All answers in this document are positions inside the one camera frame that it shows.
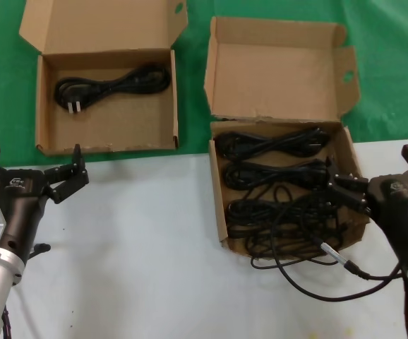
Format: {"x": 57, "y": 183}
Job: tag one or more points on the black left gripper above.
{"x": 22, "y": 208}

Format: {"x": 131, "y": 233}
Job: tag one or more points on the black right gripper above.
{"x": 394, "y": 205}

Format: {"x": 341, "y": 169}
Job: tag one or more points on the cardboard box with round hole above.
{"x": 119, "y": 123}

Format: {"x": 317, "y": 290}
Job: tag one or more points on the cardboard box with torn lid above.
{"x": 271, "y": 70}

